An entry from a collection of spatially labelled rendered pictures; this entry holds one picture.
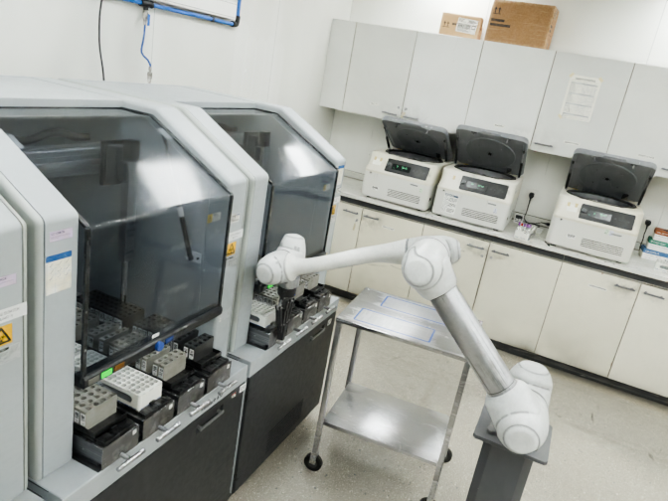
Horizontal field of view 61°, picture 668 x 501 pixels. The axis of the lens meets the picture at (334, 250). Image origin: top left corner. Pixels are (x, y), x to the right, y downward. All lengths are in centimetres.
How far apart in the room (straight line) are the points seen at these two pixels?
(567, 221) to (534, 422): 250
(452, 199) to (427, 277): 258
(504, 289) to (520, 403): 251
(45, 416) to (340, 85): 381
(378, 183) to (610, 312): 191
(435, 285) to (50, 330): 109
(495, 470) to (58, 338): 155
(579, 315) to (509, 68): 185
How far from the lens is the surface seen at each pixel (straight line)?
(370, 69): 477
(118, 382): 184
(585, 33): 483
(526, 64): 449
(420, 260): 176
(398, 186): 441
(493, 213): 428
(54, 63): 279
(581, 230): 425
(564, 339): 447
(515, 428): 192
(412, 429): 285
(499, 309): 444
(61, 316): 150
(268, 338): 229
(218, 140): 209
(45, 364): 153
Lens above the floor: 186
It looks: 18 degrees down
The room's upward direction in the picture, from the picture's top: 10 degrees clockwise
